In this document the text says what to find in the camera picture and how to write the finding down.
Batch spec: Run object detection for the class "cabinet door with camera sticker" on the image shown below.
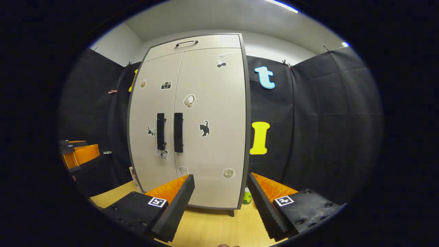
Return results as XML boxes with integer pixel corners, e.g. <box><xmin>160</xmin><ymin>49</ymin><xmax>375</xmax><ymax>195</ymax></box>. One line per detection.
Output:
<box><xmin>129</xmin><ymin>52</ymin><xmax>185</xmax><ymax>193</ymax></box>

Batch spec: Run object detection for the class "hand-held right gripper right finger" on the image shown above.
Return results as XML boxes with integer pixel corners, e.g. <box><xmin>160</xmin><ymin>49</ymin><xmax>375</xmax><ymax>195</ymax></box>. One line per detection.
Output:
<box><xmin>247</xmin><ymin>172</ymin><xmax>343</xmax><ymax>240</ymax></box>

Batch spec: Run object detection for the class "beige cabinet drawer front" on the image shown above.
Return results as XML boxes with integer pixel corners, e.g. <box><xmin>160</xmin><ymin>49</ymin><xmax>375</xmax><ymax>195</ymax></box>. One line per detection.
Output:
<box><xmin>143</xmin><ymin>34</ymin><xmax>241</xmax><ymax>63</ymax></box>

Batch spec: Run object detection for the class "black backdrop cloth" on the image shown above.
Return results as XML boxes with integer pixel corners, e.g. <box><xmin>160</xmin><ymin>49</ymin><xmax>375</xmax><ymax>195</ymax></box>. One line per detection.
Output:
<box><xmin>58</xmin><ymin>46</ymin><xmax>384</xmax><ymax>206</ymax></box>

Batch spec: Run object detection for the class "cabinet door with headphone sticker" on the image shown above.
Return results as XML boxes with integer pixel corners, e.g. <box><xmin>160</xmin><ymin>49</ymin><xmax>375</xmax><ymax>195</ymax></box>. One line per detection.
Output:
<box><xmin>173</xmin><ymin>48</ymin><xmax>247</xmax><ymax>209</ymax></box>

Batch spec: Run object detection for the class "beige double-door shoe cabinet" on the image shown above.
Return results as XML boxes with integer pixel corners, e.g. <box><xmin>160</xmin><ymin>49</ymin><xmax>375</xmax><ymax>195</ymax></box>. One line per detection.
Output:
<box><xmin>127</xmin><ymin>33</ymin><xmax>251</xmax><ymax>217</ymax></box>

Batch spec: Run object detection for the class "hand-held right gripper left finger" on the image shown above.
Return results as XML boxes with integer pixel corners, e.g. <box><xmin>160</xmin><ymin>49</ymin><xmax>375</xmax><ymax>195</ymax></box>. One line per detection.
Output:
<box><xmin>101</xmin><ymin>174</ymin><xmax>195</xmax><ymax>243</ymax></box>

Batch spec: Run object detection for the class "black door handle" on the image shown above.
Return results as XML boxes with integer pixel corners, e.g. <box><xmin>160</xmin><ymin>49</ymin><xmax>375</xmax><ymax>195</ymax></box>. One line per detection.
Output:
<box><xmin>174</xmin><ymin>113</ymin><xmax>184</xmax><ymax>153</ymax></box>
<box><xmin>157</xmin><ymin>113</ymin><xmax>167</xmax><ymax>151</ymax></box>

